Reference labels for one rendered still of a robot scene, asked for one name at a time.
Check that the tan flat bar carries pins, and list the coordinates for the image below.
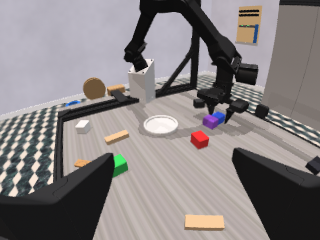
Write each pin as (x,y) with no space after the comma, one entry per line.
(204,222)

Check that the white block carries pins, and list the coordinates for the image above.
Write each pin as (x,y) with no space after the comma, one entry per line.
(83,127)

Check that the purple block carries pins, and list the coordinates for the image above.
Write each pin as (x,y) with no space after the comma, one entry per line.
(210,121)

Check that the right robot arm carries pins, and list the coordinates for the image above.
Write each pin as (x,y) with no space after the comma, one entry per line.
(221,49)

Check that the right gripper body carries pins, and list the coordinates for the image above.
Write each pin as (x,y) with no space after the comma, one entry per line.
(238,105)

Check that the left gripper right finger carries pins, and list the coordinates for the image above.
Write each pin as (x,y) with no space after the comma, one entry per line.
(287,200)

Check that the white saucer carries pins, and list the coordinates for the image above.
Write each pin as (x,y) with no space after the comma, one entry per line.
(160,124)

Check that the small orange flat bar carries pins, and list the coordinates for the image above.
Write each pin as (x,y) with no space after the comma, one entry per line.
(81,163)

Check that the red block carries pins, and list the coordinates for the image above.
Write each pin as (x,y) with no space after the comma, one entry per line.
(199,139)

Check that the blue block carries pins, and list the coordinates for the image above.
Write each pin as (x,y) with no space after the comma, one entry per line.
(220,116)

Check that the green block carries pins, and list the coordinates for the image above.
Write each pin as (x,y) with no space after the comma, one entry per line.
(120,165)

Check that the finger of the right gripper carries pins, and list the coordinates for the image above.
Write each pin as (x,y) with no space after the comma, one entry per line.
(210,109)
(227,117)

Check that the tan rectangular block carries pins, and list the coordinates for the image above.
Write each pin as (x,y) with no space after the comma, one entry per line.
(116,137)

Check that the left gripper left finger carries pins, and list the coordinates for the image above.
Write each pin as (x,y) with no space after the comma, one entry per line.
(67,209)

